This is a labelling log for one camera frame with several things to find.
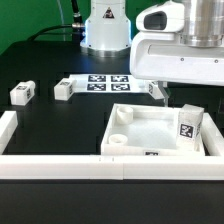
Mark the white square table top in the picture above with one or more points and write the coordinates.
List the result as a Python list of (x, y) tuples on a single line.
[(137, 130)]

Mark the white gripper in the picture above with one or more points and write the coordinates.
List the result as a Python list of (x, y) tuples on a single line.
[(180, 42)]

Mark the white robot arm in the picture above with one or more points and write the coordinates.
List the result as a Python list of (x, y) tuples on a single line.
[(107, 30)]

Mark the white marker base plate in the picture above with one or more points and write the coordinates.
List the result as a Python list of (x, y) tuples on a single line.
[(107, 83)]

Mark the white U-shaped obstacle fence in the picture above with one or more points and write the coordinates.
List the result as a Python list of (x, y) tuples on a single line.
[(102, 167)]

